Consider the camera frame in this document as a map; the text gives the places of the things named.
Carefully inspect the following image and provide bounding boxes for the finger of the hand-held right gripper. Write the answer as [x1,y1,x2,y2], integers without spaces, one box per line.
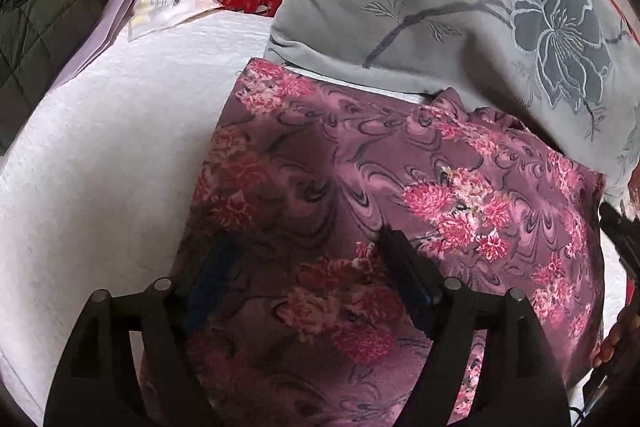
[598,202,640,280]

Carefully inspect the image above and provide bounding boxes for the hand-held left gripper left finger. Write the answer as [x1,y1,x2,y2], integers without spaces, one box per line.
[44,232,243,427]

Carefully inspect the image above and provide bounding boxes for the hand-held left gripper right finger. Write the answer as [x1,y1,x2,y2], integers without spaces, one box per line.
[380,227,571,427]

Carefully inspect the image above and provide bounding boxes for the pink floral garment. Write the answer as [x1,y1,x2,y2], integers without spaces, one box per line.
[140,57,608,427]

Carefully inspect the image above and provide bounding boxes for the person's right hand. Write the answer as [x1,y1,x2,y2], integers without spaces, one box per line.
[592,297,640,370]

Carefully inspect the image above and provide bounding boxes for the white quilted bed cover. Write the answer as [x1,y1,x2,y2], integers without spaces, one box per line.
[0,12,640,413]

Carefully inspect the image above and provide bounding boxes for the pale folded paper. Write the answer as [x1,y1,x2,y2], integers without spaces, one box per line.
[50,0,141,82]

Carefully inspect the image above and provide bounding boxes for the dark quilted jacket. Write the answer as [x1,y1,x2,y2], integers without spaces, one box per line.
[0,0,108,152]

